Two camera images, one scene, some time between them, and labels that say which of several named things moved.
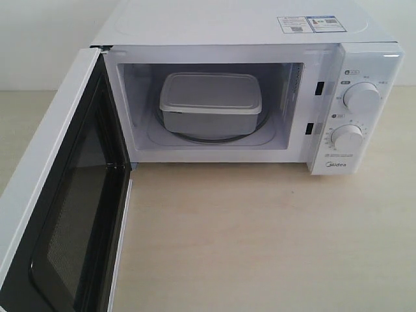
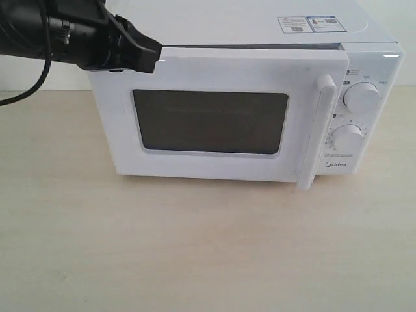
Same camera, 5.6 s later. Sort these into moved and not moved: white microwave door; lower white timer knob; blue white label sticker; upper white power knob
Moved: white microwave door
Not moved: upper white power knob; lower white timer knob; blue white label sticker
